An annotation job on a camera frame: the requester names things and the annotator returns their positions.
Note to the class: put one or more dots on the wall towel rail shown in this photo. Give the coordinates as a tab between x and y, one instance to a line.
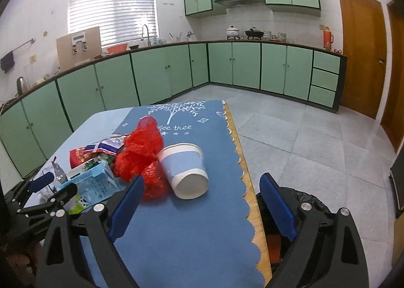
30	41

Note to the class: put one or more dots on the chrome sink faucet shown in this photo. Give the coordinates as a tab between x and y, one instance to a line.
145	35

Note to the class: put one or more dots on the black wok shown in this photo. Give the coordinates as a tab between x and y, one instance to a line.
254	34

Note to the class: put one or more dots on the red thermos flask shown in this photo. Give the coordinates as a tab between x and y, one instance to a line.
328	39

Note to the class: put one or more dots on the green white milk carton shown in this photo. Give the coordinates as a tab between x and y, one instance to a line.
85	166

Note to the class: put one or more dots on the white cooking pot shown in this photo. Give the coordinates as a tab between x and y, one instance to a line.
232	33

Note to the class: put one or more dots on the blue whole milk carton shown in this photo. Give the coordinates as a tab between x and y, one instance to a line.
94	185

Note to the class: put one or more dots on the red snack packet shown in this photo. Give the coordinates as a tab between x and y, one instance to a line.
78	156

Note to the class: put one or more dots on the steel kettle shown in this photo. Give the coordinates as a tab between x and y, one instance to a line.
21	85

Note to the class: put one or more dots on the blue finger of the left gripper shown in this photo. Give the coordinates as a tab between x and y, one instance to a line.
41	182
61	198

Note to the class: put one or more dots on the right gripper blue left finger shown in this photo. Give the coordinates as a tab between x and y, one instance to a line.
63	262

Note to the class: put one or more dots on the orange wooden door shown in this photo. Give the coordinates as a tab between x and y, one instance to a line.
365	46
392	120

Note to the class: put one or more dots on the dark hanging towel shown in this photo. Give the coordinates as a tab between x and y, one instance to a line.
7	62

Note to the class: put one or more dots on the brown cardboard box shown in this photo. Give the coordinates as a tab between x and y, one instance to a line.
78	48

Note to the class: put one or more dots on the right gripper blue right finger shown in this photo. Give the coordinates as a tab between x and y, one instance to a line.
323	249

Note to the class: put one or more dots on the black lined trash bin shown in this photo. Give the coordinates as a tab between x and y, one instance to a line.
281	230

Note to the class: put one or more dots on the red plastic basin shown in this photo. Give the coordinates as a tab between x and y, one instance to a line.
118	48

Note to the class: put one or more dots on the blue coffee tree table mat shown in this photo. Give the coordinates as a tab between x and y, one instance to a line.
198	235

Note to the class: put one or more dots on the red blue white wrapper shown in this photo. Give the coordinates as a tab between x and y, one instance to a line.
109	146

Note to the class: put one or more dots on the clear plastic wrapper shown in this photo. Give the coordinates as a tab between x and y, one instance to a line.
59	178

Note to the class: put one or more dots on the blue white paper cup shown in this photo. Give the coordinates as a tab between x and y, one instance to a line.
184	167

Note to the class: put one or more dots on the green lower kitchen cabinets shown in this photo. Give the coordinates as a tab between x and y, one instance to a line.
36	124

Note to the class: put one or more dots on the window with white blinds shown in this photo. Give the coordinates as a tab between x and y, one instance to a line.
119	20

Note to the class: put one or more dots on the red plastic bag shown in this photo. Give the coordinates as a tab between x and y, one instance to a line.
139	156

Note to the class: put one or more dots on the range hood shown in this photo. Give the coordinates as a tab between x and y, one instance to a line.
236	3

